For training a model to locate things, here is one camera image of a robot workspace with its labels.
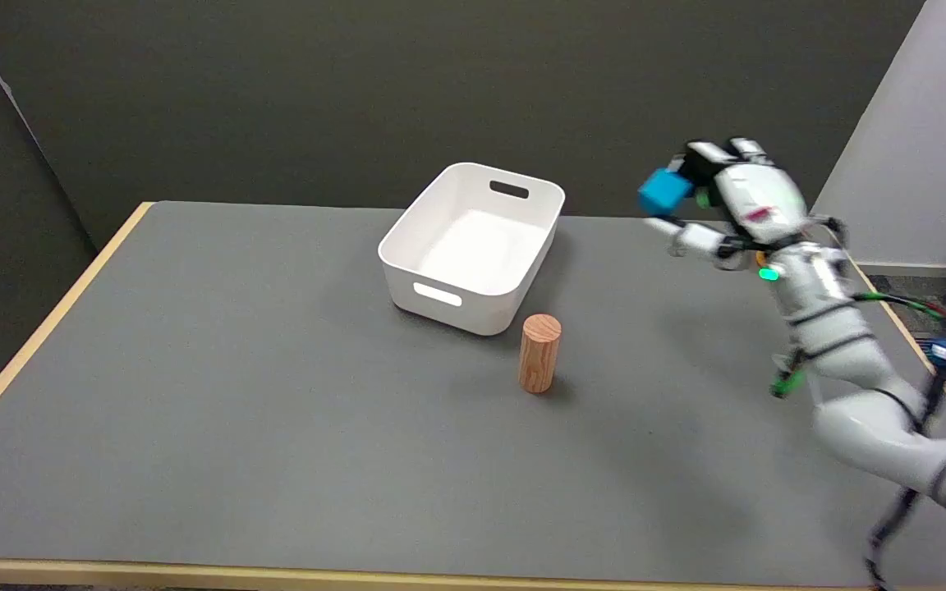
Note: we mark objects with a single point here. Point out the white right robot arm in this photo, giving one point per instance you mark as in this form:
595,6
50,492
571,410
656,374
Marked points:
859,369

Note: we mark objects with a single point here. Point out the blue cube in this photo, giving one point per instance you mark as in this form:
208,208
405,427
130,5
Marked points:
663,192

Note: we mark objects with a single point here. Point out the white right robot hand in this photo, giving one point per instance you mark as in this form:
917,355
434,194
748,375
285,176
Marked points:
756,201

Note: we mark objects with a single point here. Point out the wooden cylinder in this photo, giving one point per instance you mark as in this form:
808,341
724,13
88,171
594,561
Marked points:
539,353

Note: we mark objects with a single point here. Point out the white plastic box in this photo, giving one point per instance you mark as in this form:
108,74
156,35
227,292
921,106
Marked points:
473,246

